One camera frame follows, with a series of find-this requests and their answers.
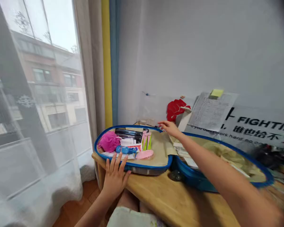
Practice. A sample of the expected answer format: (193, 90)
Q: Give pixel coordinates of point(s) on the person's left hand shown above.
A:
(114, 178)

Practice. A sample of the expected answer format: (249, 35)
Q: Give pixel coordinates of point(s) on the printed paper sheets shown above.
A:
(210, 113)

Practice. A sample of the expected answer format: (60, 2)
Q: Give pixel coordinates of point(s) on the person's right fingers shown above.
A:
(163, 124)

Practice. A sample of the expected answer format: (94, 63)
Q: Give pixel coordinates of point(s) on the pink bath sponge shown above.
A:
(107, 142)

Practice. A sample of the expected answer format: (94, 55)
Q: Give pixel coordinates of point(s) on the blue suitcase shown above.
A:
(159, 151)

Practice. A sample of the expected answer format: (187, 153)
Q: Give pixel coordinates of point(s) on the person's legs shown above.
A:
(129, 203)

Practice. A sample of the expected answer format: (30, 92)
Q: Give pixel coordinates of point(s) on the white booklets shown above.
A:
(183, 152)

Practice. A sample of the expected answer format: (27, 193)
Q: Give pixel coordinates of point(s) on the white sheer curtain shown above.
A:
(26, 165)

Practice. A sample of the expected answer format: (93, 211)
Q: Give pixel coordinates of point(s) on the black cosmetic box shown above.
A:
(130, 137)
(129, 131)

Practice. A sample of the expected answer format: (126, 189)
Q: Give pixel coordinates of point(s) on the pink and green tube box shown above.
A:
(148, 141)

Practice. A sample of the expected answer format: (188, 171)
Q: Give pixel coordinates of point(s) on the pink oval case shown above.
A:
(144, 154)

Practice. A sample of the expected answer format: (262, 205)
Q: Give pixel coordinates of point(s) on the white packet with red print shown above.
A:
(135, 147)

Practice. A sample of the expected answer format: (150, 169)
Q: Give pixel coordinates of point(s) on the red paper ornament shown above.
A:
(175, 110)

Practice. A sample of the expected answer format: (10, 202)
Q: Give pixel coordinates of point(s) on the wooden table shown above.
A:
(179, 203)

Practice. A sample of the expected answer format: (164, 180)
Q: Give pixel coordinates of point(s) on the window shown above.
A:
(45, 78)

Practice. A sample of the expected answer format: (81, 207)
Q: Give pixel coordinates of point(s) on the blue bottle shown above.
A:
(124, 149)

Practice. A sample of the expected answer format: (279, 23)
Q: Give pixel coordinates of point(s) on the plain white packet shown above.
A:
(127, 142)

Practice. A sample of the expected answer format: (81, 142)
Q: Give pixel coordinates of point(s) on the person's right hand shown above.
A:
(171, 128)

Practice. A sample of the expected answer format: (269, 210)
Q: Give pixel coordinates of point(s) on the black blurred objects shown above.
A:
(274, 154)

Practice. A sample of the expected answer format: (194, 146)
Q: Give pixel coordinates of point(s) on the clear plastic zipper bag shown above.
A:
(153, 108)

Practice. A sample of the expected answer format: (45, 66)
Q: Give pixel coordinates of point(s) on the white poster with black lettering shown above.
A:
(258, 127)

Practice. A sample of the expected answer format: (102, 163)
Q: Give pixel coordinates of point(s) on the yellow sticky note pad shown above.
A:
(216, 93)

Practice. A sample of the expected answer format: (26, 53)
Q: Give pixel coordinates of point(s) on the crumpled beige plastic bag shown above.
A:
(236, 156)

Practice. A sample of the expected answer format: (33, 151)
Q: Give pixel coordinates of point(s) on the white cardboard box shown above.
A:
(184, 120)

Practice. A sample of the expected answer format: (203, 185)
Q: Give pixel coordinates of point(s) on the beige yellow blue curtain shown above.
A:
(106, 71)

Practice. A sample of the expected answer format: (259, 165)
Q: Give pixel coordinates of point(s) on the flat white pack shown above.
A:
(104, 154)

